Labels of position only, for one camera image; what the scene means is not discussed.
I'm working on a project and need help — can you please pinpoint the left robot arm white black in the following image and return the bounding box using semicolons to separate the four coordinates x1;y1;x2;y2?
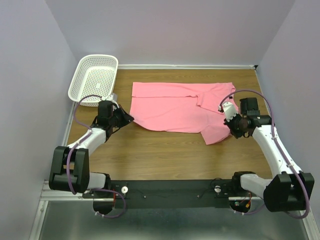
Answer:
48;100;134;198

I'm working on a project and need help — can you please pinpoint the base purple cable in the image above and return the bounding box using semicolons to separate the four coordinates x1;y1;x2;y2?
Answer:
233;202;266;216
91;188;127;219

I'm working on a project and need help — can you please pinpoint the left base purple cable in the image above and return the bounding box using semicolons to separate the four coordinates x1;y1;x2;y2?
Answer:
91;188;127;219

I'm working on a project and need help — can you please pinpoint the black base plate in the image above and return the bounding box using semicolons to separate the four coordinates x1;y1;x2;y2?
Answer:
82;178;261;210

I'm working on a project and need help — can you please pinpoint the pink t shirt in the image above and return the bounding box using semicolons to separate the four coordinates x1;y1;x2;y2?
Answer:
130;82;236;145

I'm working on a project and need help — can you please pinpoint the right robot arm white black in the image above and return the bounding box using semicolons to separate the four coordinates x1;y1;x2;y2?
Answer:
219;97;315;213

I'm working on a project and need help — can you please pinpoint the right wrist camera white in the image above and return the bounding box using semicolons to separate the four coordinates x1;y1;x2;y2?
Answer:
218;101;239;123

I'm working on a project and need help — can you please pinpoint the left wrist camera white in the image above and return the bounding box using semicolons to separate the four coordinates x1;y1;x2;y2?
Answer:
106;93;118;106

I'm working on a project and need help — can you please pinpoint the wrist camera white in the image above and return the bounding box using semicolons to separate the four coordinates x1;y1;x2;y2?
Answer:
106;93;118;106
218;101;239;123

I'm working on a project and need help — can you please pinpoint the white plastic laundry basket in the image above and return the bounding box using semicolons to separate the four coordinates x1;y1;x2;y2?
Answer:
68;54;119;107

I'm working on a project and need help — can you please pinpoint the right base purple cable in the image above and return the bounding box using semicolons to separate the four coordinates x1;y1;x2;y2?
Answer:
233;202;266;216

